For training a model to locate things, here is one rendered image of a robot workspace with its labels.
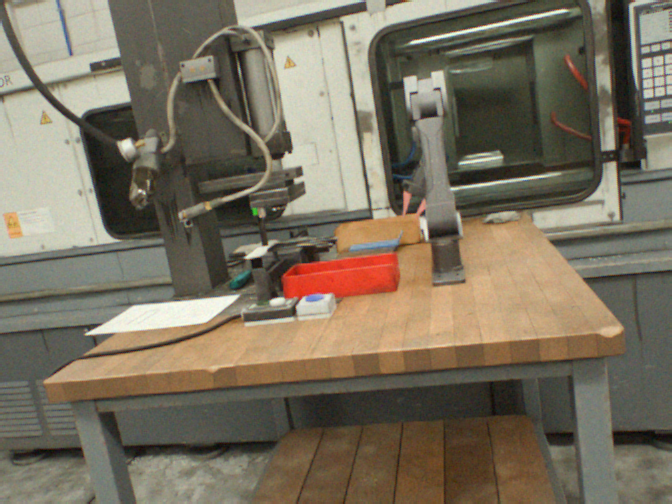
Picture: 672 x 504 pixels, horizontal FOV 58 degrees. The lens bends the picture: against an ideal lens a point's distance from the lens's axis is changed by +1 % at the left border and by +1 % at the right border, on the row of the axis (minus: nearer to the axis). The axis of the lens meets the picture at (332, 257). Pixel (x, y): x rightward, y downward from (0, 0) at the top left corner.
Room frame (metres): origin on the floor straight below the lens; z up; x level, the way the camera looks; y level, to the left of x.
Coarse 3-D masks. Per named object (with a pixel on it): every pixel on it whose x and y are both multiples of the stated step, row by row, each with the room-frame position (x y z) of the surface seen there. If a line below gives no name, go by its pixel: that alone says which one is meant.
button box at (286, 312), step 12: (288, 300) 1.20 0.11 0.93; (252, 312) 1.17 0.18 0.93; (264, 312) 1.16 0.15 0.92; (276, 312) 1.16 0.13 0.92; (288, 312) 1.15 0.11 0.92; (216, 324) 1.18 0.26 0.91; (252, 324) 1.17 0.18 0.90; (192, 336) 1.15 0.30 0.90; (132, 348) 1.13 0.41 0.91; (144, 348) 1.12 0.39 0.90; (72, 360) 1.14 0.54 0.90
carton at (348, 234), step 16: (352, 224) 1.86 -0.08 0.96; (368, 224) 1.85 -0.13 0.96; (384, 224) 1.72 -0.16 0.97; (400, 224) 1.72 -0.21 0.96; (416, 224) 1.71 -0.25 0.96; (352, 240) 1.75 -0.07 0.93; (368, 240) 1.74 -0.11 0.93; (384, 240) 1.73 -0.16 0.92; (400, 240) 1.72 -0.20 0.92; (416, 240) 1.71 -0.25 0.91
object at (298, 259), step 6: (288, 258) 1.45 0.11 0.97; (294, 258) 1.45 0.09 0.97; (300, 258) 1.44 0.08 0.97; (306, 258) 1.50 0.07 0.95; (312, 258) 1.58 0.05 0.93; (318, 258) 1.62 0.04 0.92; (264, 264) 1.46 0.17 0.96; (288, 264) 1.45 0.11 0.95; (294, 264) 1.45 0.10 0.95; (282, 276) 1.46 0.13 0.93; (276, 282) 1.46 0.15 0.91
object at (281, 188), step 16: (272, 160) 1.53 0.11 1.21; (240, 176) 1.53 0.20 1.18; (256, 176) 1.52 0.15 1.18; (272, 176) 1.51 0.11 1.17; (288, 176) 1.50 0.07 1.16; (256, 192) 1.47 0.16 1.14; (272, 192) 1.45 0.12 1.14; (288, 192) 1.44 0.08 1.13; (304, 192) 1.60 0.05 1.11; (256, 208) 1.48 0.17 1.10; (272, 208) 1.60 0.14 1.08
